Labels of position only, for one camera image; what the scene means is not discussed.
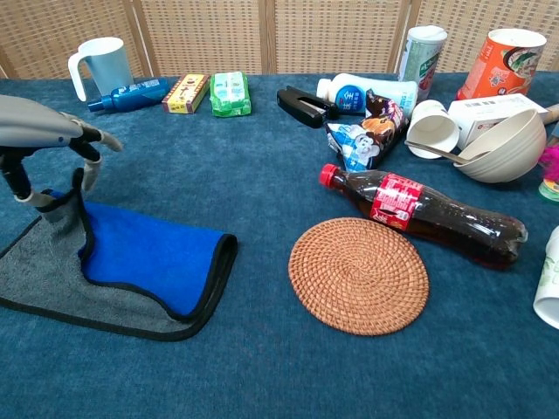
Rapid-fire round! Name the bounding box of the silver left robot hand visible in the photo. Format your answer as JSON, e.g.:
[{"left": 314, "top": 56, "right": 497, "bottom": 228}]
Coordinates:
[{"left": 0, "top": 94, "right": 125, "bottom": 210}]

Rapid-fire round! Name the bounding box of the grey and blue cloth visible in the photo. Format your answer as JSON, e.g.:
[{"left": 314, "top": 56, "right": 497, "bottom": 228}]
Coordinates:
[{"left": 0, "top": 168, "right": 239, "bottom": 342}]

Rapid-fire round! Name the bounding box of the blue spray bottle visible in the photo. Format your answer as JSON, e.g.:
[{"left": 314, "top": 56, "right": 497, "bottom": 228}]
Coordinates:
[{"left": 86, "top": 77, "right": 170, "bottom": 113}]

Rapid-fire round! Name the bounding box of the red yellow carton box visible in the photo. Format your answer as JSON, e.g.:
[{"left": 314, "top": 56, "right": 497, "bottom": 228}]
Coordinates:
[{"left": 161, "top": 72, "right": 210, "bottom": 115}]

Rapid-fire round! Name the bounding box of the wicker folding screen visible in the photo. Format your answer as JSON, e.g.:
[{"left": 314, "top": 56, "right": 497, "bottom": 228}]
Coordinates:
[{"left": 0, "top": 0, "right": 559, "bottom": 80}]

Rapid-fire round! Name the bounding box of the green wet wipes pack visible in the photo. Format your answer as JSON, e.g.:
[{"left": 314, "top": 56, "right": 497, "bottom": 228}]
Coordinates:
[{"left": 210, "top": 71, "right": 253, "bottom": 118}]

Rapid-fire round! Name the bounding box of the black stapler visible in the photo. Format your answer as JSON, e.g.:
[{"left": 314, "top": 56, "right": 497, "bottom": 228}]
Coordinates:
[{"left": 276, "top": 86, "right": 340, "bottom": 129}]

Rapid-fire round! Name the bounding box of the white bottle blue label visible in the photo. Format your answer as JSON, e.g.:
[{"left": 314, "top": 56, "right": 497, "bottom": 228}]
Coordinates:
[{"left": 315, "top": 72, "right": 419, "bottom": 118}]

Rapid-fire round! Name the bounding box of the brown blue snack bag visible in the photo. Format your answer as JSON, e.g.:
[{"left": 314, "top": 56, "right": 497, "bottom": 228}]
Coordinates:
[{"left": 325, "top": 89, "right": 410, "bottom": 174}]

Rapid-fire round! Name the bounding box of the blue carpet table cover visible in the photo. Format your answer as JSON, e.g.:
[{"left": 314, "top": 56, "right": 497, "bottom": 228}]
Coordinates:
[{"left": 0, "top": 72, "right": 559, "bottom": 419}]

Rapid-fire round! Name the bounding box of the round rattan coaster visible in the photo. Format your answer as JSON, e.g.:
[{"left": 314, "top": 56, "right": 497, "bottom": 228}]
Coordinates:
[{"left": 288, "top": 216, "right": 431, "bottom": 337}]

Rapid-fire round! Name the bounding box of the white green lidded canister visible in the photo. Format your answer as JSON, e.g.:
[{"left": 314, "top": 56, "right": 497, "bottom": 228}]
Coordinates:
[{"left": 397, "top": 24, "right": 449, "bottom": 102}]

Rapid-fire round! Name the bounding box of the small white paper cup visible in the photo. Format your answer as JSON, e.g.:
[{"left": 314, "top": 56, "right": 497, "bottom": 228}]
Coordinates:
[{"left": 406, "top": 100, "right": 460, "bottom": 160}]

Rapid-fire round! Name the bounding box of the beige spoon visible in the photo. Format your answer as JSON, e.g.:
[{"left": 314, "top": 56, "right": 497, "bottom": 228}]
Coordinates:
[{"left": 404, "top": 139, "right": 490, "bottom": 166}]

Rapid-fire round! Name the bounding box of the cola bottle red label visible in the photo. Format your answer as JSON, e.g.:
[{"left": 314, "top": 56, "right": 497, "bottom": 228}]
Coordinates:
[{"left": 318, "top": 163, "right": 528, "bottom": 271}]

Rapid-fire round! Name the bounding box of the white carton box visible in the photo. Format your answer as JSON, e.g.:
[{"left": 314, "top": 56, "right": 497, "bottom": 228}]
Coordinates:
[{"left": 447, "top": 93, "right": 549, "bottom": 149}]

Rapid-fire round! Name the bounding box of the orange instant noodle cup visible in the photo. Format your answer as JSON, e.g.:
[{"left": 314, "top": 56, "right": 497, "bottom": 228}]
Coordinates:
[{"left": 455, "top": 28, "right": 548, "bottom": 101}]

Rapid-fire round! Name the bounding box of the beige bowl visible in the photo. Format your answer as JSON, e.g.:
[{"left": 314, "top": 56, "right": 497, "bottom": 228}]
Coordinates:
[{"left": 452, "top": 107, "right": 548, "bottom": 184}]

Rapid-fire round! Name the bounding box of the pink feather shuttlecock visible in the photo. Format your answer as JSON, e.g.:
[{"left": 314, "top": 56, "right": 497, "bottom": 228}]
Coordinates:
[{"left": 536, "top": 145, "right": 559, "bottom": 203}]

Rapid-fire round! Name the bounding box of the large white paper cup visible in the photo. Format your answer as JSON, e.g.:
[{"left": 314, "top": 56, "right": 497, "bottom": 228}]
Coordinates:
[{"left": 532, "top": 225, "right": 559, "bottom": 331}]

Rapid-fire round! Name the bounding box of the pale blue handled mug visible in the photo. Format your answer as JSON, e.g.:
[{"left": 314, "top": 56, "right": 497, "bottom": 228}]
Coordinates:
[{"left": 67, "top": 37, "right": 135, "bottom": 102}]

